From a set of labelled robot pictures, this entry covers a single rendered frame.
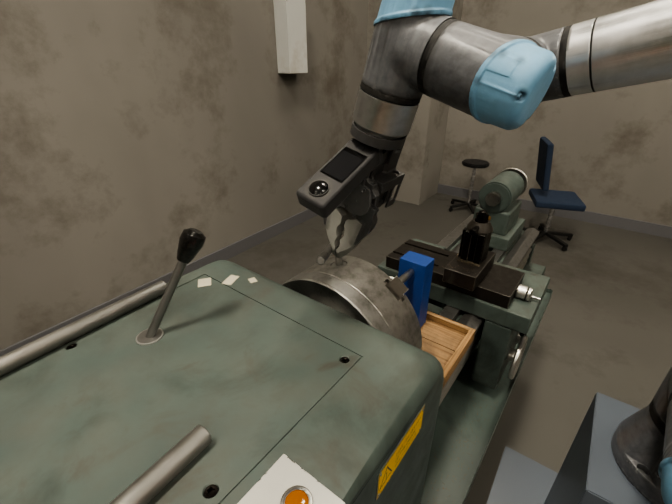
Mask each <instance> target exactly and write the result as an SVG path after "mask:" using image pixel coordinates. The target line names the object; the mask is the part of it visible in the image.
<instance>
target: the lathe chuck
mask: <svg viewBox="0 0 672 504"><path fill-rule="evenodd" d="M342 261H344V262H346V263H347V265H346V266H345V267H341V268H335V267H332V266H331V265H332V264H333V263H334V262H335V256H329V257H328V259H327V260H326V262H325V263H324V264H323V265H319V264H317V263H316V264H314V265H312V266H311V267H309V268H308V269H306V270H304V271H303V272H301V273H304V272H321V273H325V274H329V275H332V276H334V277H336V278H339V279H341V280H343V281H344V282H346V283H348V284H349V285H351V286H352V287H354V288H355V289H356V290H357V291H359V292H360V293H361V294H362V295H363V296H364V297H365V298H367V299H368V300H369V302H370V303H371V304H372V305H373V306H374V307H375V308H376V309H377V311H378V312H379V313H380V315H381V316H382V317H383V319H384V320H385V322H386V324H387V325H388V327H389V329H390V331H391V333H392V335H393V337H395V338H397V339H400V340H402V341H404V342H406V343H408V344H410V345H413V346H415V347H417V348H419V349H422V334H421V328H420V324H419V321H418V318H417V315H416V313H415V310H414V308H413V306H412V304H411V303H410V301H409V299H408V298H407V296H406V295H404V296H402V297H401V299H402V302H401V301H400V300H399V301H398V300H397V299H396V298H395V297H394V295H393V294H392V293H391V292H390V291H389V289H388V288H387V287H386V286H385V285H386V283H384V282H385V281H387V283H388V282H389V281H391V280H392V279H391V278H390V277H389V276H388V275H387V274H386V273H385V272H383V271H382V270H381V269H379V268H378V267H376V266H375V265H373V264H371V263H369V262H367V261H365V260H363V259H360V258H357V257H353V256H348V255H345V256H343V257H342ZM301 273H299V274H301Z"/></svg>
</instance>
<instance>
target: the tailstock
mask: <svg viewBox="0 0 672 504"><path fill-rule="evenodd" d="M527 187H528V178H527V175H526V174H525V173H524V172H523V171H522V170H520V169H518V168H513V167H512V168H506V169H504V170H502V171H501V172H499V173H498V175H497V176H496V177H495V178H494V179H492V180H491V181H490V182H488V183H487V184H486V185H484V186H483V187H482V188H481V190H480V192H479V196H478V199H479V203H480V204H478V205H477V206H476V207H475V211H474V216H473V218H475V216H476V212H479V211H480V210H485V211H486V212H487V213H488V214H489V216H490V217H491V220H490V222H491V225H492V227H493V232H492V235H491V239H490V244H489V247H491V248H495V249H498V250H502V251H507V249H508V248H509V247H510V245H511V244H512V243H513V241H514V240H515V239H516V237H517V236H518V235H519V234H520V232H521V231H522V230H523V227H524V223H525V219H523V218H518V216H519V212H520V208H521V204H522V201H521V200H518V199H517V198H518V197H519V196H521V195H522V194H523V193H524V192H525V191H526V189H527Z"/></svg>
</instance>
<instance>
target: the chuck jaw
mask: <svg viewBox="0 0 672 504"><path fill-rule="evenodd" d="M384 283H386V285H385V286H386V287H387V288H388V289H389V291H390V292H391V293H392V294H393V295H394V297H395V298H396V299H397V300H398V301H399V300H400V301H401V302H402V299H401V297H402V296H403V294H404V293H406V292H407V291H408V290H409V289H408V288H407V287H406V286H405V285H404V283H403V282H402V281H401V280H400V279H399V278H398V276H396V277H394V278H393V279H392V280H391V281H390V282H388V283H387V281H385V282H384Z"/></svg>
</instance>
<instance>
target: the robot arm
mask: <svg viewBox="0 0 672 504"><path fill-rule="evenodd" d="M454 2H455V0H382V2H381V5H380V9H379V12H378V16H377V19H375V21H374V24H373V25H374V26H375V27H374V31H373V35H372V39H371V43H370V47H369V51H368V55H367V59H366V64H365V68H364V72H363V76H362V80H361V84H360V88H359V91H358V93H357V96H358V97H357V101H356V105H355V109H354V113H353V122H352V126H351V130H350V133H351V135H352V136H353V137H354V138H355V139H354V138H352V139H350V140H349V141H348V142H347V143H346V144H345V145H344V146H343V147H342V148H341V149H340V150H339V151H338V152H337V153H336V154H335V155H334V156H333V157H332V158H330V159H329V160H328V161H327V162H326V163H325V164H324V165H323V166H322V167H321V168H320V169H319V170H318V171H317V172H316V173H315V174H314V175H313V176H312V177H311V178H309V179H308V180H307V181H306V182H305V183H304V184H303V185H302V186H301V187H300V188H299V189H298V190H297V192H296V195H297V198H298V201H299V203H300V204H301V205H302V206H304V207H306V208H307V209H309V210H311V211H312V212H314V213H316V214H317V215H319V216H320V217H322V218H323V219H324V224H325V225H326V232H327V236H328V239H329V242H330V245H331V247H332V250H333V253H334V255H335V256H336V257H337V258H340V257H343V256H345V255H347V254H348V253H350V252H351V251H352V250H353V249H354V248H355V247H356V246H357V245H358V244H359V243H360V242H361V240H363V239H364V238H365V237H366V236H367V235H368V234H369V233H370V232H371V231H372V230H373V229H374V227H375V225H376V223H377V220H378V217H377V212H378V211H379V207H380V206H382V204H384V203H386V205H385V208H387V207H389V206H391V205H392V204H394V202H395V199H396V197H397V194H398V191H399V189H400V186H401V183H402V181H403V178H404V175H405V174H404V173H402V172H400V171H399V170H397V169H396V166H397V163H398V160H399V157H400V154H401V151H402V148H403V146H404V143H405V140H406V137H407V135H408V134H409V132H410V129H411V126H412V123H413V121H414V118H415V115H416V112H417V109H418V107H419V103H420V100H421V97H422V94H424V95H426V96H429V97H431V98H433V99H435V100H437V101H440V102H442V103H444V104H446V105H448V106H451V107H453V108H455V109H457V110H460V111H462V112H464V113H466V114H468V115H471V116H473V117H474V118H475V119H476V120H478V121H480V122H482V123H485V124H492V125H494V126H497V127H500V128H502V129H505V130H513V129H516V128H518V127H520V126H521V125H523V124H524V122H525V121H526V120H527V119H529V118H530V116H531V115H532V114H533V113H534V111H535V110H536V108H537V107H538V105H539V104H540V102H543V101H549V100H554V99H560V98H566V97H570V96H574V95H580V94H586V93H592V92H598V91H604V90H609V89H615V88H621V87H627V86H633V85H639V84H644V83H650V82H656V81H662V80H668V79H672V0H656V1H652V2H649V3H645V4H642V5H638V6H635V7H632V8H628V9H625V10H621V11H618V12H614V13H611V14H607V15H604V16H600V17H597V18H594V19H590V20H587V21H583V22H580V23H576V24H573V25H569V26H565V27H562V28H558V29H555V30H551V31H548V32H544V33H541V34H537V35H534V36H529V37H527V36H518V35H510V34H502V33H498V32H495V31H491V30H488V29H485V28H482V27H479V26H475V25H472V24H469V23H466V22H463V21H460V20H457V19H456V18H454V17H452V15H453V11H452V9H453V6H454ZM394 173H396V174H398V175H397V176H396V174H394ZM396 185H398V186H397V189H396V191H395V194H394V197H393V198H391V196H392V193H393V190H394V188H395V186H396ZM349 211H350V212H349ZM344 230H345V233H344V236H343V238H342V239H340V238H341V236H342V234H343V231H344ZM611 447H612V452H613V456H614V458H615V461H616V463H617V464H618V466H619V468H620V470H621V471H622V473H623V474H624V475H625V477H626V478H627V479H628V480H629V482H630V483H631V484H632V485H633V486H634V487H635V488H636V489H637V490H638V491H639V492H640V493H641V494H642V495H643V496H644V497H646V498H647V499H648V500H649V501H650V502H652V503H653V504H672V366H671V368H670V370H669V372H668V373H667V375H666V377H665V378H664V380H663V382H662V384H661V385H660V387H659V389H658V391H657V392H656V394H655V396H654V398H653V399H652V401H651V403H650V404H649V405H648V406H646V407H644V408H643V409H641V410H639V411H638V412H636V413H634V414H633V415H631V416H629V417H628V418H626V419H624V420H623V421H622V422H621V423H620V424H619V426H618V427H617V429H616V431H615V433H614V434H613V437H612V441H611Z"/></svg>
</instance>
